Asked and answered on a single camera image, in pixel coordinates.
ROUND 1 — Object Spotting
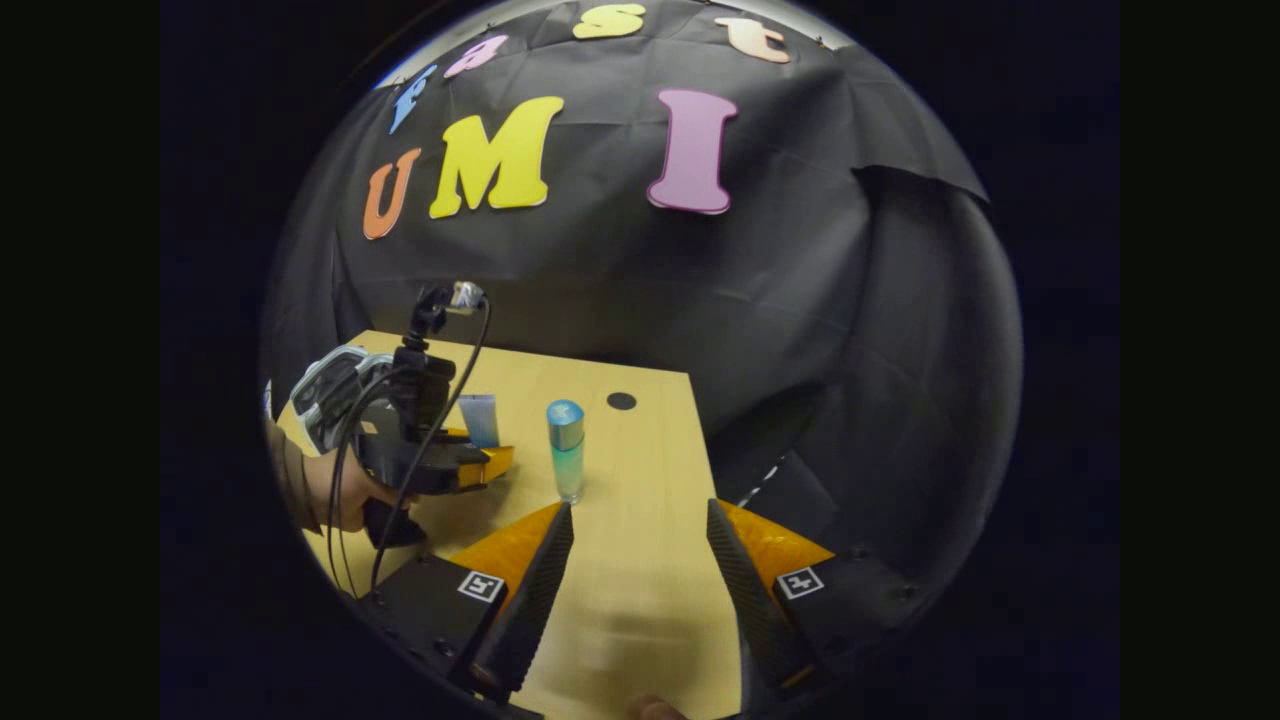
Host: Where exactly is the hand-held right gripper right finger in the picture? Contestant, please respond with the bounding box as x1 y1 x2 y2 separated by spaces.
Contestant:
706 498 941 693

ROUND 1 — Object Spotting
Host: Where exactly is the light blue tube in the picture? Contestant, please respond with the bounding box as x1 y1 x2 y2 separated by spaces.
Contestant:
458 393 501 449

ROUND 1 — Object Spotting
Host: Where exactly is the black cable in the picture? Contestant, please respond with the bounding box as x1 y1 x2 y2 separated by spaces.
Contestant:
368 296 494 596
326 365 416 599

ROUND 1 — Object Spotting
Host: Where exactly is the black backdrop cloth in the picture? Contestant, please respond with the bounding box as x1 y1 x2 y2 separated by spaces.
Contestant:
260 0 1024 601

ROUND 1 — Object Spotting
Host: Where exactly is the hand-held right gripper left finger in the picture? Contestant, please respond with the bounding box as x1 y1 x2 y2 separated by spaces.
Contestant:
360 502 576 706

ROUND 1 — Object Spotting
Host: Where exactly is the teal bottle with silver cap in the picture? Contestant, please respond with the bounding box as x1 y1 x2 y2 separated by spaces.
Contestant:
546 399 587 505

